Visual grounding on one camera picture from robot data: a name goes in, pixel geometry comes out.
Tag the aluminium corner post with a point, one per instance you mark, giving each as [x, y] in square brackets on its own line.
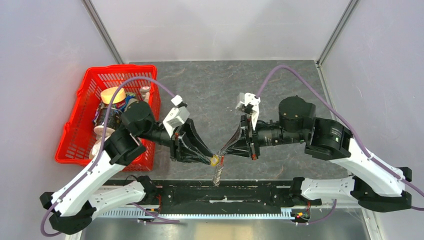
[346, 15]
[101, 28]

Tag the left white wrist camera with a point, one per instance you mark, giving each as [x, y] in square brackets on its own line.
[177, 116]

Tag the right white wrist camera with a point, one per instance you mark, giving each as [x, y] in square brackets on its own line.
[248, 103]

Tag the red plastic basket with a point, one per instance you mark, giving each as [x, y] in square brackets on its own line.
[78, 136]

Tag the right aluminium corner post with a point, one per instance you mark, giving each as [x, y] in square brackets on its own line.
[346, 15]

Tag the brass key with yellow tag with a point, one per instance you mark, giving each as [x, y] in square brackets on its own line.
[214, 160]

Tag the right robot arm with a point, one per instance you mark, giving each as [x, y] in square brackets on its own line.
[375, 185]

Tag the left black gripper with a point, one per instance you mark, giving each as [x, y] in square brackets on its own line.
[184, 138]

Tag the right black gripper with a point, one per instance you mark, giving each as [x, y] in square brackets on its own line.
[243, 148]

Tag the left aluminium corner post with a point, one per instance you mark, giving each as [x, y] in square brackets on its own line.
[101, 28]

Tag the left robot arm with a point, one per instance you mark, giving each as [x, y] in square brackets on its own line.
[73, 207]

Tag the aluminium toothed cable duct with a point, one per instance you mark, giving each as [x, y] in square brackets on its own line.
[136, 213]

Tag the jar with yellow lid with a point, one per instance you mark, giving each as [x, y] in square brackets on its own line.
[110, 108]

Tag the cream bottle with pink cap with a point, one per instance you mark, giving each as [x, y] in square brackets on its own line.
[145, 93]

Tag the white pink round container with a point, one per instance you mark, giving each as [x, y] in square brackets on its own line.
[97, 142]

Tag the pale green bottle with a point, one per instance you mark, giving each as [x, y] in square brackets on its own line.
[130, 101]

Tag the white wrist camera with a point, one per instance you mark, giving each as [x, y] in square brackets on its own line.
[248, 103]
[177, 116]

